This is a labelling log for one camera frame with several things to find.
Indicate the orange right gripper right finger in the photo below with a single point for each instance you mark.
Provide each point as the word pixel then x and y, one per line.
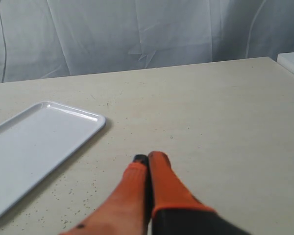
pixel 176 211

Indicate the white backdrop curtain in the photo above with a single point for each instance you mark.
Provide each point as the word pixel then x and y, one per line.
pixel 53 38

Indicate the white rectangular plastic tray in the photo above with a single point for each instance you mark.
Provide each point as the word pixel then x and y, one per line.
pixel 36 141

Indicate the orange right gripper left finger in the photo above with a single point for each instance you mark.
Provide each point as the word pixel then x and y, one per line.
pixel 125 211

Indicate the white side table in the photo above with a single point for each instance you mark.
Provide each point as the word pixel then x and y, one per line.
pixel 287 61

